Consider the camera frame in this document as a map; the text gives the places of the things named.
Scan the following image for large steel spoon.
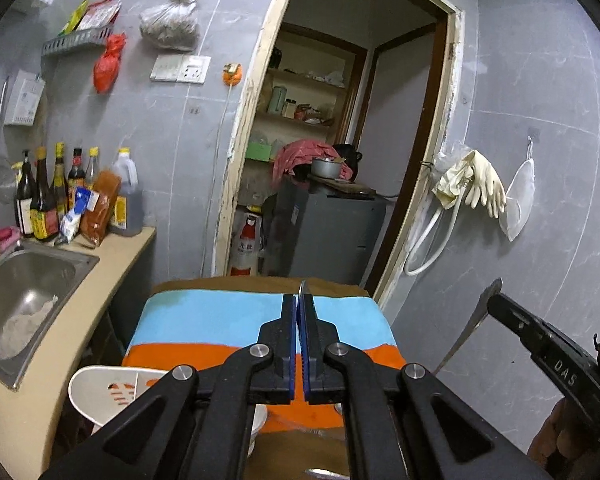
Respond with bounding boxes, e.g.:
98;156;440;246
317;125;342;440
432;278;503;375

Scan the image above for white plastic utensil holder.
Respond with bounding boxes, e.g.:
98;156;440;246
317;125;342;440
66;365;270;456

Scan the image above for striped blue orange brown cloth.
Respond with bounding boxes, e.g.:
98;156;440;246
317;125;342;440
123;276;405;479

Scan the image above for grey cabinet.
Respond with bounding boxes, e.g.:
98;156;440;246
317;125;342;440
262;177;388;285

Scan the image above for large vinegar jug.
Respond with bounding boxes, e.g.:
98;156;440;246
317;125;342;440
109;148;144;237

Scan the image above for stainless steel sink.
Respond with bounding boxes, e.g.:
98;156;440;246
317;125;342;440
0;240;99;390

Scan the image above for cream rubber gloves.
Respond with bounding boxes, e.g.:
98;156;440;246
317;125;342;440
432;150;506;219

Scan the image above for orange-brown spice packet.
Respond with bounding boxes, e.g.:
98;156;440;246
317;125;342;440
80;169;121;247

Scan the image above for dark soy sauce bottle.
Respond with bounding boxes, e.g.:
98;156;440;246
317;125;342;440
30;146;59;242

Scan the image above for small metal pot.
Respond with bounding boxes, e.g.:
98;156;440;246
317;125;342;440
311;157;342;180

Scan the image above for green box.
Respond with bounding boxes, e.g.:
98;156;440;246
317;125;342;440
245;142;272;162

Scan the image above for pink red cloth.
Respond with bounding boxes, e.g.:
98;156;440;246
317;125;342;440
271;139;340;190

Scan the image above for red plastic bag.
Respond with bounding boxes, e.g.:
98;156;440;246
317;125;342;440
93;34;126;93

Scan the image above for hanging bag of dried goods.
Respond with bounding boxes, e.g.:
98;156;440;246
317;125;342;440
140;0;199;52

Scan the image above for white hose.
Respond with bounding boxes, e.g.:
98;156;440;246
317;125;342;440
403;184;466;276

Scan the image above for clear plastic bag on wall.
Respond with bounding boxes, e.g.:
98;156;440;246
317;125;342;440
498;158;535;242

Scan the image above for wire mesh strainer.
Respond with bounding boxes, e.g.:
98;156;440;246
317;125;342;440
0;77;17;204

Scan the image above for white wall socket panel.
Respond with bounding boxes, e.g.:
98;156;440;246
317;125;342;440
149;54;211;84

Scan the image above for white wall box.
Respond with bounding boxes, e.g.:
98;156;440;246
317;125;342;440
4;70;45;127

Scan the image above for grey wall shelf rack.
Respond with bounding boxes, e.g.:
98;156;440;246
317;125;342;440
41;24;114;58

